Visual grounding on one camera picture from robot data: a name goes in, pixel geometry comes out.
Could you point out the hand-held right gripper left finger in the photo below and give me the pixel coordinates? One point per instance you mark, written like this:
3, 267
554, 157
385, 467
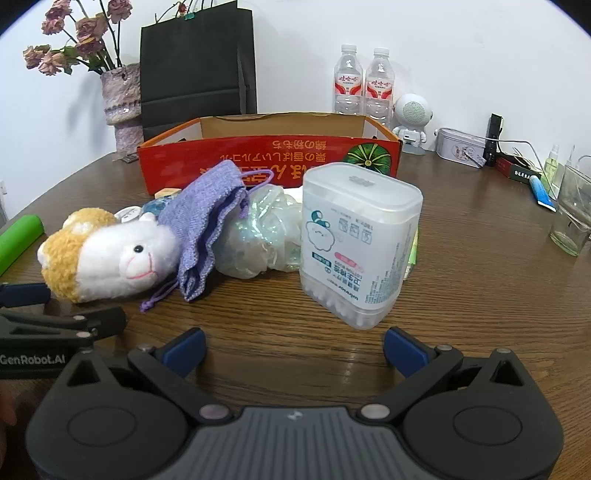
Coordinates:
187, 350

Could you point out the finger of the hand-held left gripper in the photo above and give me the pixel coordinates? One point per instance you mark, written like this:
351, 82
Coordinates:
23, 294
99, 321

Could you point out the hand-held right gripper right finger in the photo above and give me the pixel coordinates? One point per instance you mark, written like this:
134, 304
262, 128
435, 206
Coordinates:
404, 350

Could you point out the white and tan plush alpaca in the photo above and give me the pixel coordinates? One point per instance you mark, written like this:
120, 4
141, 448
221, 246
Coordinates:
120, 258

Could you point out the green tissue packet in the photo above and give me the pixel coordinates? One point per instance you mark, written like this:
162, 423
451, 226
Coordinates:
412, 254

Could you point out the white round lid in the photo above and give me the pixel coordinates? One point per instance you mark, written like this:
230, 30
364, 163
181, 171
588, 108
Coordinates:
128, 215

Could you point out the blue glittery packet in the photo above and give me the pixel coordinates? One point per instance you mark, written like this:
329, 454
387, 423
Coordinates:
154, 207

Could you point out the white packet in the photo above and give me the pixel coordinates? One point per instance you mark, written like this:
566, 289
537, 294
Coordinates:
355, 230

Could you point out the iridescent clear plastic bag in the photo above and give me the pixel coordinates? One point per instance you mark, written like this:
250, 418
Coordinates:
256, 240

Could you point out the yellow sticky block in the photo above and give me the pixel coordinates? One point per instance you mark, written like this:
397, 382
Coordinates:
167, 192

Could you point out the red cardboard box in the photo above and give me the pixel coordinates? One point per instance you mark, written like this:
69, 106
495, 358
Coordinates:
295, 152

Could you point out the green foam cylinder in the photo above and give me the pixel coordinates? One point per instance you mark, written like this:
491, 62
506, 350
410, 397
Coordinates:
18, 237

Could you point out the dark purple card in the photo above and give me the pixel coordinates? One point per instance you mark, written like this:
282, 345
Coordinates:
129, 158

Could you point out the blue pen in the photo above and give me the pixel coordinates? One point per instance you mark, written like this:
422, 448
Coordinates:
542, 194

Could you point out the grey tin box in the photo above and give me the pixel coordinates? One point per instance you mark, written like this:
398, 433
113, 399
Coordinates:
457, 145

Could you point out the red and black small box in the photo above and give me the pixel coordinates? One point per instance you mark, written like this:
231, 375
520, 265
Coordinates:
517, 170

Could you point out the purple marbled vase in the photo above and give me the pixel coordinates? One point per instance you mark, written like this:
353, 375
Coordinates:
121, 101

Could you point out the clear glass cup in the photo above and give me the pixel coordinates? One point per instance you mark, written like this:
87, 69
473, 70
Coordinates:
572, 212

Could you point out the black stick device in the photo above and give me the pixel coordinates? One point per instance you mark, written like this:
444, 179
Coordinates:
492, 138

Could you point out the small clear spray bottle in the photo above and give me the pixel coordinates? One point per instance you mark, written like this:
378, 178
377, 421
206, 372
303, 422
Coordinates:
550, 168

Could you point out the white robot-shaped speaker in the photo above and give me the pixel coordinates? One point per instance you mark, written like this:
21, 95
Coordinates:
412, 115

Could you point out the clear water bottle red label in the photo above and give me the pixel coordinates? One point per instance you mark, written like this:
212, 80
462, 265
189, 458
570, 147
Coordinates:
348, 87
380, 92

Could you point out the black chair back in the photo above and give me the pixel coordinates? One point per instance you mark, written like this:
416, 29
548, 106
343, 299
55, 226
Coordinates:
198, 69

